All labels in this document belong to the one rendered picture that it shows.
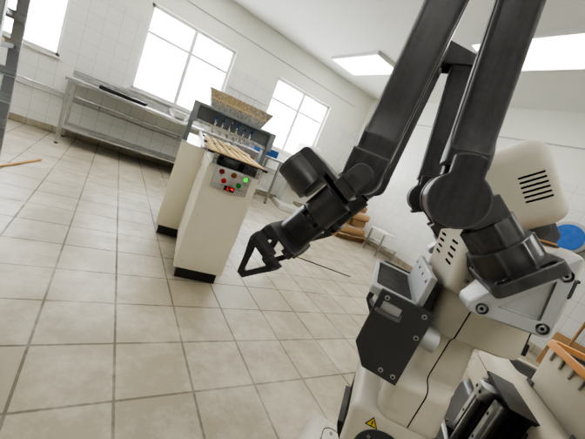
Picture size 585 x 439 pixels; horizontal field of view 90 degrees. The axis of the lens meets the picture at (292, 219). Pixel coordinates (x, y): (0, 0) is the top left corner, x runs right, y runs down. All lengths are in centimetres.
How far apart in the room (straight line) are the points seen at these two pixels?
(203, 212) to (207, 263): 38
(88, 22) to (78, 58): 52
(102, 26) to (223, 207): 422
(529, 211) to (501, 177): 7
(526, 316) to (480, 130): 25
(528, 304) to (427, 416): 32
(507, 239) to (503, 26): 27
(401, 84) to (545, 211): 32
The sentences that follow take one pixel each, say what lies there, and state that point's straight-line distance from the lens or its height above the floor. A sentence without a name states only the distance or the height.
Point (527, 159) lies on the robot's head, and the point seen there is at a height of 122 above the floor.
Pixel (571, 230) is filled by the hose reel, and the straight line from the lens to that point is 486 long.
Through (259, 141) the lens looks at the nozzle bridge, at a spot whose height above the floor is 107.
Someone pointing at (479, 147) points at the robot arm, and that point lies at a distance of 47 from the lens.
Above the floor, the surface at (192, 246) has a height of 26.
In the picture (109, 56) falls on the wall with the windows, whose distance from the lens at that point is 574.
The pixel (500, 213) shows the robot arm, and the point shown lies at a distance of 47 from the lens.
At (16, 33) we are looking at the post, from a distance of 149.
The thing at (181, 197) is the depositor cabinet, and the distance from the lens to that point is 271.
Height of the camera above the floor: 108
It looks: 11 degrees down
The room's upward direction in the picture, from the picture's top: 23 degrees clockwise
